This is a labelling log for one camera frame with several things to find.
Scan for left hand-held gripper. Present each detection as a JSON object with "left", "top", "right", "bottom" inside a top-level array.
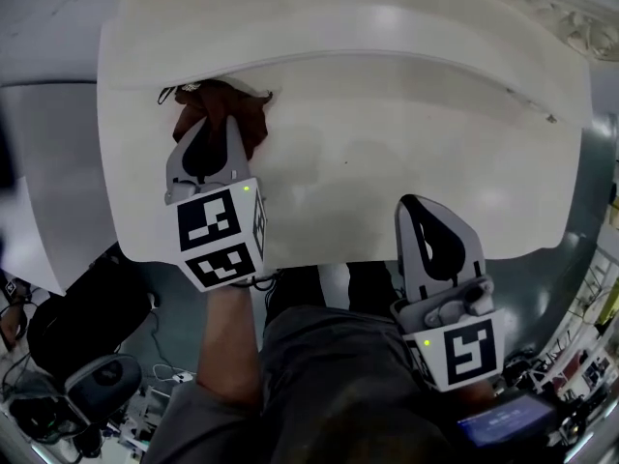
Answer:
[{"left": 163, "top": 115, "right": 269, "bottom": 292}]

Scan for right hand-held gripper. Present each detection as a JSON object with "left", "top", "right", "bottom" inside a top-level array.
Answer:
[{"left": 390, "top": 193, "right": 507, "bottom": 394}]

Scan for brown cloth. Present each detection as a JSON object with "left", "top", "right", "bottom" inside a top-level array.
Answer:
[{"left": 171, "top": 78, "right": 275, "bottom": 161}]

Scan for person's left forearm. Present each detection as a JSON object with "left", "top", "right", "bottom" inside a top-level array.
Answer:
[{"left": 194, "top": 283, "right": 265, "bottom": 414}]

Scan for person's right forearm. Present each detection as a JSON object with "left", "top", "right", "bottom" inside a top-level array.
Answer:
[{"left": 457, "top": 379, "right": 504, "bottom": 422}]

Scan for white tabletop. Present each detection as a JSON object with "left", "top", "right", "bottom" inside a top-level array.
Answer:
[{"left": 96, "top": 0, "right": 594, "bottom": 266}]

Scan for white side cabinet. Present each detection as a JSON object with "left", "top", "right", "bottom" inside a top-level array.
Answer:
[{"left": 0, "top": 80, "right": 120, "bottom": 297}]

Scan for person's dark trousers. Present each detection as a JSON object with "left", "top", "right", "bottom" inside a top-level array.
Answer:
[{"left": 264, "top": 260, "right": 403, "bottom": 319}]

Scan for person's grey shirt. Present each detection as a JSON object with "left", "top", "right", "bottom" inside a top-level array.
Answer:
[{"left": 148, "top": 304, "right": 460, "bottom": 464}]

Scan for cluttered workbench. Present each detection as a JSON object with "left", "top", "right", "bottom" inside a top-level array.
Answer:
[{"left": 502, "top": 232, "right": 619, "bottom": 456}]

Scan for dark device with blue screen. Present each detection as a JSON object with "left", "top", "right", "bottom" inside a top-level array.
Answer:
[{"left": 456, "top": 392, "right": 558, "bottom": 450}]

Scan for black bag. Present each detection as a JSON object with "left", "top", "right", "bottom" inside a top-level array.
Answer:
[{"left": 25, "top": 252, "right": 157, "bottom": 384}]

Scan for grey zip case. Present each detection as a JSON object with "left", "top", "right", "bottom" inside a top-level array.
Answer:
[{"left": 62, "top": 352, "right": 144, "bottom": 425}]

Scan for black headset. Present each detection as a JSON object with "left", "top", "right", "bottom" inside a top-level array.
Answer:
[{"left": 8, "top": 392, "right": 101, "bottom": 457}]

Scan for white charger with cable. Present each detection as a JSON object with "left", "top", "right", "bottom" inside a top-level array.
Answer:
[{"left": 152, "top": 362, "right": 196, "bottom": 387}]

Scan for white carved ornate frame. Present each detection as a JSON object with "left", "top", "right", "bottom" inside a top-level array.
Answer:
[{"left": 483, "top": 0, "right": 619, "bottom": 63}]

